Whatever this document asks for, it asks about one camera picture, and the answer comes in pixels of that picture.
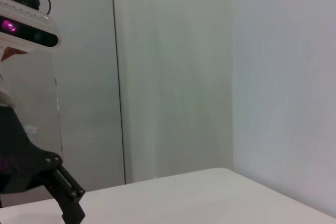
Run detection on silver head depth camera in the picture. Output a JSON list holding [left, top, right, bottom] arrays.
[[0, 0, 61, 52]]

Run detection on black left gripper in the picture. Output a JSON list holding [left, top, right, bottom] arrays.
[[0, 104, 87, 224]]

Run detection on maroon robot chest cover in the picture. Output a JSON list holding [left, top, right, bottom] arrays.
[[0, 46, 28, 62]]

